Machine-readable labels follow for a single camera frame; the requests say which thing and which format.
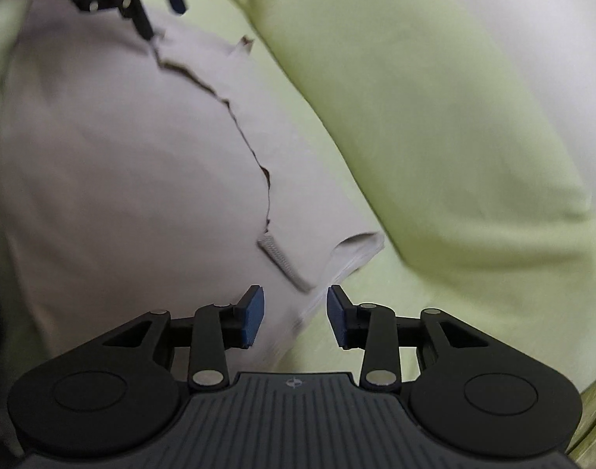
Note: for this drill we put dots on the beige pants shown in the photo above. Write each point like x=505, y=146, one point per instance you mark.
x=132, y=180

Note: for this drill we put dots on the green covered sofa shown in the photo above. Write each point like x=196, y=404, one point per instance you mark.
x=425, y=156

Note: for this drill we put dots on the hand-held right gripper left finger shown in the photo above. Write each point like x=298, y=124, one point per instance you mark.
x=253, y=317

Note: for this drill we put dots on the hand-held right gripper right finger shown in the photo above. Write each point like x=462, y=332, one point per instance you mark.
x=336, y=317

